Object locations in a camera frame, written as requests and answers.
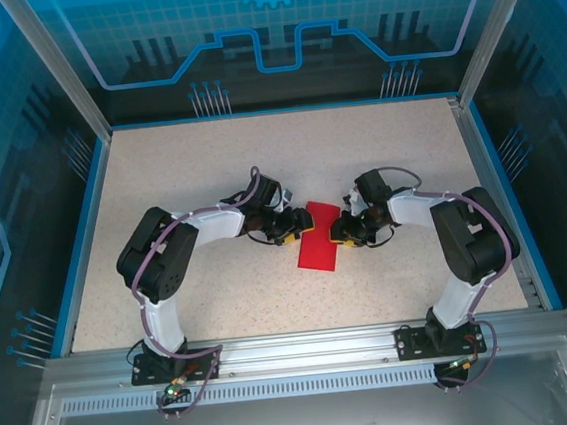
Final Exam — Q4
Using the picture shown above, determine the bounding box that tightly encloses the red paper sheet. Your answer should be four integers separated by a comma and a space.
291, 197, 347, 276

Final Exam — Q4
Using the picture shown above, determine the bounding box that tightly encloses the blue table border strip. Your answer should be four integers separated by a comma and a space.
30, 136, 133, 360
468, 95, 566, 318
106, 88, 460, 134

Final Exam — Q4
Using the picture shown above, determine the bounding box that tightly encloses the blue printed panel with gear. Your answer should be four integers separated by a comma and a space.
24, 0, 529, 136

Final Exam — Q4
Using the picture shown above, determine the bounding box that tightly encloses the blue printed side panel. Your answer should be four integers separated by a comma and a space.
461, 0, 567, 425
0, 0, 134, 425

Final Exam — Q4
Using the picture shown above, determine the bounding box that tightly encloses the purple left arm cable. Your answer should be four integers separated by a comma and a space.
119, 163, 286, 424

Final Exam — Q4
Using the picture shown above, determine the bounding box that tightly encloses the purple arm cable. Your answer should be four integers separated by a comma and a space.
119, 163, 286, 424
378, 154, 528, 398

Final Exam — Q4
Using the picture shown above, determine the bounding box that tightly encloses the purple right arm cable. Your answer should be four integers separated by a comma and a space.
378, 154, 528, 398

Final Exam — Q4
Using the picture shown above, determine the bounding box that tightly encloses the wide aluminium frame rail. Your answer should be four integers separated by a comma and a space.
43, 306, 567, 395

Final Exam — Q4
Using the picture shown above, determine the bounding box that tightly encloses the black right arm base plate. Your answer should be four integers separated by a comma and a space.
393, 318, 489, 362

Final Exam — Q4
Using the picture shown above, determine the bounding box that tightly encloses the aluminium side rail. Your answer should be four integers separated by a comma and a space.
445, 90, 548, 317

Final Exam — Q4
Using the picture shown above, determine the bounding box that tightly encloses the slotted grey cable duct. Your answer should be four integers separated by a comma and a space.
59, 363, 444, 420

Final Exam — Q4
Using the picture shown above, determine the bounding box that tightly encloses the right arm cable connector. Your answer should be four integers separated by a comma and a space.
445, 352, 482, 375

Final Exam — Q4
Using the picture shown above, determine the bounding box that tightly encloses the arm cable connector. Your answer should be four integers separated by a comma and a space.
161, 376, 190, 405
445, 352, 482, 375

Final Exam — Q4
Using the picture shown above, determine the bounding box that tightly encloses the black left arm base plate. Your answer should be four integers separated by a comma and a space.
128, 346, 225, 388

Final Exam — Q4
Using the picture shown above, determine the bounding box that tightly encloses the left arm cable connector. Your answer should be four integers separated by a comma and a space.
161, 376, 190, 405

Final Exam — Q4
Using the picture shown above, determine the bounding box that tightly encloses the aluminium frame post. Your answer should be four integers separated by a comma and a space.
0, 0, 115, 150
447, 0, 560, 109

